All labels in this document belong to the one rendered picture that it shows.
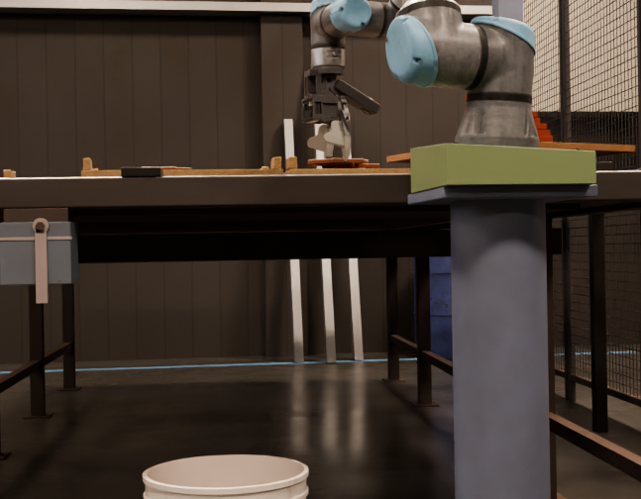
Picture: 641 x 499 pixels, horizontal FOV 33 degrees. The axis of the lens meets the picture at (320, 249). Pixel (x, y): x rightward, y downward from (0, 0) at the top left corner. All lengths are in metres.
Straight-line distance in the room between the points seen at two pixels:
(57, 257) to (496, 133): 0.85
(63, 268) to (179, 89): 5.84
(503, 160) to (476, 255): 0.19
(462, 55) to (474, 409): 0.61
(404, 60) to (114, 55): 6.14
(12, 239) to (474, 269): 0.87
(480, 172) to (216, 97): 6.17
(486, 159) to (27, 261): 0.89
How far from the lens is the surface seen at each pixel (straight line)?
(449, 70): 1.88
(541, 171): 1.83
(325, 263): 7.36
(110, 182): 2.10
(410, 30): 1.86
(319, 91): 2.36
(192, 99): 7.88
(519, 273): 1.89
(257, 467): 2.13
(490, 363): 1.89
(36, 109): 7.91
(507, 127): 1.91
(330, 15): 2.30
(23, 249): 2.11
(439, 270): 7.38
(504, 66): 1.93
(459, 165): 1.78
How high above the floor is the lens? 0.77
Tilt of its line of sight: level
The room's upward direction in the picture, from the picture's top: 1 degrees counter-clockwise
